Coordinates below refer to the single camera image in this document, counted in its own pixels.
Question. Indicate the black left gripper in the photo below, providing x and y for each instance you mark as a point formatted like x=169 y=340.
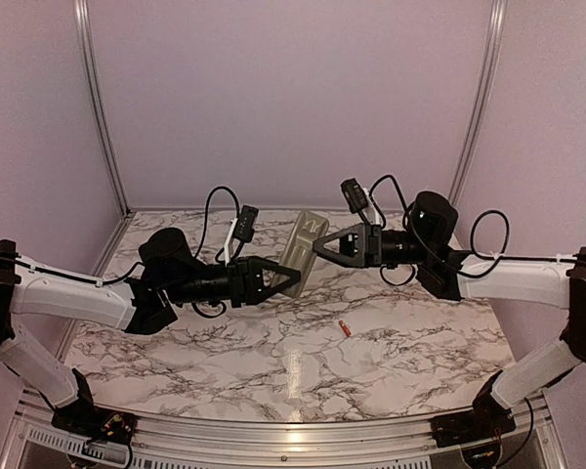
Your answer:
x=246 y=279

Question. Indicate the front aluminium rail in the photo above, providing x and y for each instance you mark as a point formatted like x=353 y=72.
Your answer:
x=162 y=441

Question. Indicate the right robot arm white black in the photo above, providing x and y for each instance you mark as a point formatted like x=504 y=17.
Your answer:
x=455 y=275

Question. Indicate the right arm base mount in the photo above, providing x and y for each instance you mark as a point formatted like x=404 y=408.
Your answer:
x=469 y=425

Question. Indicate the grey white remote control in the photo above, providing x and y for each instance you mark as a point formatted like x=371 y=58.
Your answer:
x=298 y=253

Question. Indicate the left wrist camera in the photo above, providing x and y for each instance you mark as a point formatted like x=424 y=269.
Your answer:
x=241 y=229

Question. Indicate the right aluminium frame post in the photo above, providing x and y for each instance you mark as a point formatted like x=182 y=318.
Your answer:
x=489 y=64

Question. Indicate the orange battery near centre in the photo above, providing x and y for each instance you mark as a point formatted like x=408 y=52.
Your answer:
x=345 y=328

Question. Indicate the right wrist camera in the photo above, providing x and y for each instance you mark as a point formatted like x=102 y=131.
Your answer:
x=354 y=195

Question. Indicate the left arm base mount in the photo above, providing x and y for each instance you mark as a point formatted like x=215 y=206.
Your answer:
x=97 y=423

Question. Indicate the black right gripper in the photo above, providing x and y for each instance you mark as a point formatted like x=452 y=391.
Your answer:
x=363 y=251

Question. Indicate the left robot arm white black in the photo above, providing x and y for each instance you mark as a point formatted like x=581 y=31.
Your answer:
x=144 y=305

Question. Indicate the aluminium frame post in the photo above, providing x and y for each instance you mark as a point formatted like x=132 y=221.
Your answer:
x=489 y=64
x=86 y=41

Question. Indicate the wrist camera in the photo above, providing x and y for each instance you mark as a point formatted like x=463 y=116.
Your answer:
x=354 y=195
x=241 y=229

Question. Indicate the left aluminium frame post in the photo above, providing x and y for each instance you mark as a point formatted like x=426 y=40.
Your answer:
x=86 y=41

